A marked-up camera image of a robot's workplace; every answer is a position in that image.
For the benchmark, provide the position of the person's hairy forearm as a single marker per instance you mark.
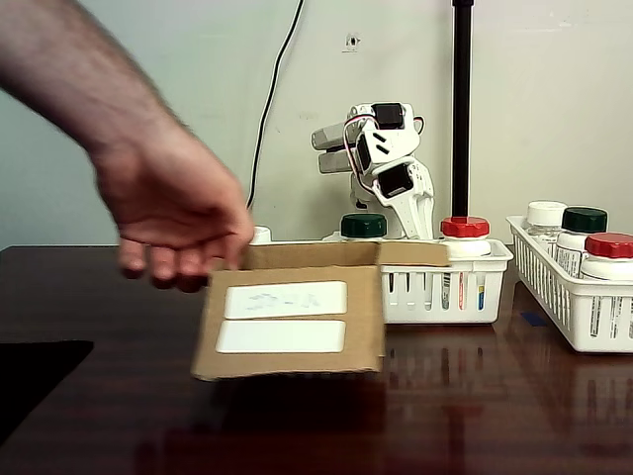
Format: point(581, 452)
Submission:
point(64, 64)

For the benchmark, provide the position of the white plastic basket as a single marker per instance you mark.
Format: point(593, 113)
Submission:
point(559, 307)
point(492, 257)

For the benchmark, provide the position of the blue tape strip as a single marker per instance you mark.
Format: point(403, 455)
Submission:
point(534, 319)

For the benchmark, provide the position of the person's bare hand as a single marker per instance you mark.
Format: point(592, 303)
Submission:
point(168, 198)

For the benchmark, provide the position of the brown cardboard box white labels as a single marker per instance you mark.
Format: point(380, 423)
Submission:
point(366, 321)

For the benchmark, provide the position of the white-capped bottle basket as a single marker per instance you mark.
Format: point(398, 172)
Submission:
point(262, 233)
point(544, 213)

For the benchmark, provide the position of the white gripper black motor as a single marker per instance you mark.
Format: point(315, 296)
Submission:
point(330, 152)

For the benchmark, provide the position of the black vertical pole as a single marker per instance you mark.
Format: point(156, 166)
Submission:
point(462, 99)

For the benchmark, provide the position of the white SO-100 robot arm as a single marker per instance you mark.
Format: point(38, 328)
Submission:
point(390, 141)

